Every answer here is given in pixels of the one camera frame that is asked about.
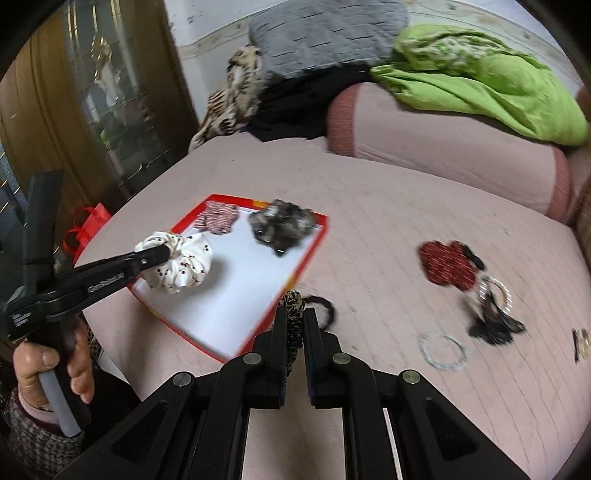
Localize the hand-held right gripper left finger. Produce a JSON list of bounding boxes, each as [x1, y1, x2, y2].
[[55, 307, 289, 480]]

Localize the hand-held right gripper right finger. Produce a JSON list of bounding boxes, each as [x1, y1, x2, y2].
[[302, 307, 532, 480]]

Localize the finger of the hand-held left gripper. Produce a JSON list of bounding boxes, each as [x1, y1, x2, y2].
[[53, 244, 171, 319]]

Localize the leopard print hair tie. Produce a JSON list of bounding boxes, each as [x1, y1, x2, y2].
[[277, 290, 305, 384]]

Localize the black braided hair tie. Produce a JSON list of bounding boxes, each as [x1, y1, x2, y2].
[[300, 295, 338, 330]]

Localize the red tray with white inside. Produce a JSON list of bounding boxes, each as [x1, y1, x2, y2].
[[127, 194, 331, 363]]

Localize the white cherry print scrunchie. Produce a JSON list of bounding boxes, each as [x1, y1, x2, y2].
[[134, 231, 214, 296]]

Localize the silver bead bracelet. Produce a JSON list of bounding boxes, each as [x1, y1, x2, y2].
[[418, 333, 468, 372]]

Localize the red heart-shaped accessory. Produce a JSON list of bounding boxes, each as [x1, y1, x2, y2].
[[418, 240, 478, 291]]

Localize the black tassel hair accessory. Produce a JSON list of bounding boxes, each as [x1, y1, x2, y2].
[[466, 307, 527, 347]]

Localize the black hair clip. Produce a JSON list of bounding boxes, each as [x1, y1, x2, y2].
[[462, 244, 485, 273]]

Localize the pearl bracelet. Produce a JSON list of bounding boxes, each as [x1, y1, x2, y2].
[[478, 276, 514, 319]]

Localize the gold hair clip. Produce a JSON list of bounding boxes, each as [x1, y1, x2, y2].
[[571, 328, 591, 361]]

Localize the person's left forearm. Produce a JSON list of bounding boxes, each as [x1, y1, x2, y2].
[[0, 385, 86, 480]]

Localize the person's left hand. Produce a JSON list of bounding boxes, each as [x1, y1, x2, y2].
[[14, 323, 95, 409]]

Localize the red bag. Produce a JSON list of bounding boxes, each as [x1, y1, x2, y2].
[[62, 203, 114, 252]]

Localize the dark grey scrunchie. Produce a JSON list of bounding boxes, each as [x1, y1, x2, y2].
[[248, 199, 319, 257]]

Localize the wooden cabinet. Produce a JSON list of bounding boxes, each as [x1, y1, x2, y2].
[[0, 0, 199, 259]]

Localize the red plaid scrunchie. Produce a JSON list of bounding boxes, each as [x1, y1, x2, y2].
[[195, 200, 239, 235]]

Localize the leopard print cloth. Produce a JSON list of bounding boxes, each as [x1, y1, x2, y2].
[[188, 46, 264, 153]]

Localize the pink bolster pillow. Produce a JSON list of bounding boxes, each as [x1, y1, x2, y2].
[[325, 83, 573, 224]]

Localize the black cloth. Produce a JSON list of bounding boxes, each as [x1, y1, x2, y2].
[[249, 65, 379, 141]]

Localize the beige patterned cushion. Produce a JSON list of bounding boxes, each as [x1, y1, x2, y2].
[[575, 185, 591, 268]]

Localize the green blanket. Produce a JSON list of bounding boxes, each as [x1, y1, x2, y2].
[[369, 24, 589, 146]]

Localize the grey quilted pillow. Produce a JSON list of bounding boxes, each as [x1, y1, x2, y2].
[[249, 0, 409, 79]]

